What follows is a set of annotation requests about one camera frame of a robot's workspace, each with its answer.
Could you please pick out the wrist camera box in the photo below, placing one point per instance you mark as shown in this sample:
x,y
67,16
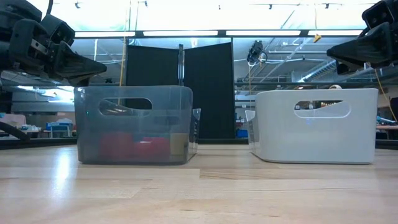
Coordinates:
x,y
377,14
57,29

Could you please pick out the small blue box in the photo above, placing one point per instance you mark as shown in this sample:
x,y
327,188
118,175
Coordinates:
x,y
242,133

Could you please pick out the black hanging ceiling device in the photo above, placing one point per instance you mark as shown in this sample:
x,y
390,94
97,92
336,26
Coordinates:
x,y
256,51

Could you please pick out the silver ventilation duct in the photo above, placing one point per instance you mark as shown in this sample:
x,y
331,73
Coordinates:
x,y
317,73

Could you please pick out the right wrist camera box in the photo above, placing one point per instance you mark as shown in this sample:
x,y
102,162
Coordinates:
x,y
377,14

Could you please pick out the silver divider hinge post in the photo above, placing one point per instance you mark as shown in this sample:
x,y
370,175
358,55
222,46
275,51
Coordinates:
x,y
181,65

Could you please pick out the yellow cube block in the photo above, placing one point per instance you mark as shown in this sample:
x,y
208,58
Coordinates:
x,y
178,143

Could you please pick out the black room divider panel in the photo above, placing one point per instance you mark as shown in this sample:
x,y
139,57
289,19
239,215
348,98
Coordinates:
x,y
210,90
152,68

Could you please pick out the dark translucent plastic bin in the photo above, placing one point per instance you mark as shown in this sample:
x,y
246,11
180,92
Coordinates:
x,y
90,140

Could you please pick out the blue storage crate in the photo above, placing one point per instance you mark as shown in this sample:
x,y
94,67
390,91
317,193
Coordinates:
x,y
59,124

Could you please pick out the yellow ceiling hook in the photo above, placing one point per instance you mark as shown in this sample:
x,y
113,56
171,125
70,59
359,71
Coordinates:
x,y
317,38

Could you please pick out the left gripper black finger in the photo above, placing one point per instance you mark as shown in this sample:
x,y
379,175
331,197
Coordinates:
x,y
81,82
77,67

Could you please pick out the white plastic bin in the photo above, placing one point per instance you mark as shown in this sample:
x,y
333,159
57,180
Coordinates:
x,y
311,140

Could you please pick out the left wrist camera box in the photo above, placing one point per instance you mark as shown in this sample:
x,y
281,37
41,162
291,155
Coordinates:
x,y
57,29

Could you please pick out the black overhead beam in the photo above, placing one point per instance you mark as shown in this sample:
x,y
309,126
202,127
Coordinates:
x,y
222,33

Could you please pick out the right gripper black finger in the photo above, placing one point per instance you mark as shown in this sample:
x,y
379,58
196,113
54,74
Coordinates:
x,y
343,68
370,48

